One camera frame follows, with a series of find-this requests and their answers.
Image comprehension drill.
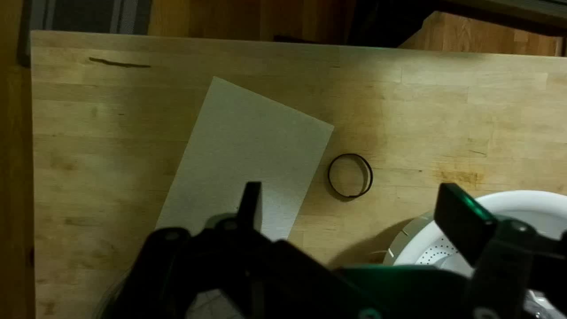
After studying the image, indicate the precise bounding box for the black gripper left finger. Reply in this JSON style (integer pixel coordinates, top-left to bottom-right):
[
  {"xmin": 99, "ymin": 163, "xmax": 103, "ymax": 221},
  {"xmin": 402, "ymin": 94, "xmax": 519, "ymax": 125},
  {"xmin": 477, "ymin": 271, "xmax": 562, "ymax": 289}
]
[{"xmin": 237, "ymin": 180, "xmax": 262, "ymax": 230}]

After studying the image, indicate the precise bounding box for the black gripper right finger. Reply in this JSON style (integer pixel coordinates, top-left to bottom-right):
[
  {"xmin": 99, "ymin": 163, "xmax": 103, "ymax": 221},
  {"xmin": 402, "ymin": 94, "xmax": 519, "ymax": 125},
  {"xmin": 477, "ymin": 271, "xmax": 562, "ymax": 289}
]
[{"xmin": 434, "ymin": 182, "xmax": 498, "ymax": 265}]

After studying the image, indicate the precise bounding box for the white plastic colander bowl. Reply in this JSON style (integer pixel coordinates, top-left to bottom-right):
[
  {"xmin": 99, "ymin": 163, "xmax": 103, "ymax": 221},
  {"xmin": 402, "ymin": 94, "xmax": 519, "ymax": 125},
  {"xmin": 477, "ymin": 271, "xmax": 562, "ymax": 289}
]
[{"xmin": 381, "ymin": 187, "xmax": 567, "ymax": 319}]

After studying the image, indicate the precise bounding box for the white paper sheet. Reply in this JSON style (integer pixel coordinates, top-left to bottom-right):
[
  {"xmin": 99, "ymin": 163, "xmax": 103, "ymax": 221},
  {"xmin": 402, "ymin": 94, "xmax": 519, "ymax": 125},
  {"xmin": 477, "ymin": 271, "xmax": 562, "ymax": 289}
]
[{"xmin": 156, "ymin": 78, "xmax": 333, "ymax": 239}]

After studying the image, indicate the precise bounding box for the black rubber band ring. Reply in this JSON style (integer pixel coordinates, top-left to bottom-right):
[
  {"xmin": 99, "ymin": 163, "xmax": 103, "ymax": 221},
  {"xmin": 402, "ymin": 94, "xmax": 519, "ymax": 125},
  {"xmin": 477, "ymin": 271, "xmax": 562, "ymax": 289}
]
[{"xmin": 326, "ymin": 152, "xmax": 376, "ymax": 202}]

